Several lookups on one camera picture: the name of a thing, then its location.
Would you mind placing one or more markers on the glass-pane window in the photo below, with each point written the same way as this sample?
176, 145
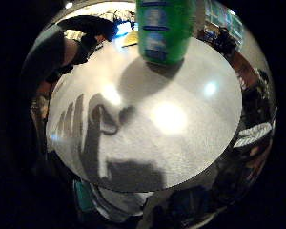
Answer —
225, 22

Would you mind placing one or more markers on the yellow object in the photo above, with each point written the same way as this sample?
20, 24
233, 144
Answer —
132, 38

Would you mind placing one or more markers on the teal object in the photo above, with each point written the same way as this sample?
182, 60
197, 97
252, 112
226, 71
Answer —
84, 195

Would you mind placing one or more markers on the the person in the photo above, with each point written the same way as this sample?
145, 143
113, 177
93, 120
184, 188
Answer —
44, 60

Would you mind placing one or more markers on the white striped cloth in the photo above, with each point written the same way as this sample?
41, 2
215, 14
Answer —
252, 133

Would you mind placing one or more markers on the green labelled bottle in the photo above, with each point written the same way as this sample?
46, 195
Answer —
178, 31

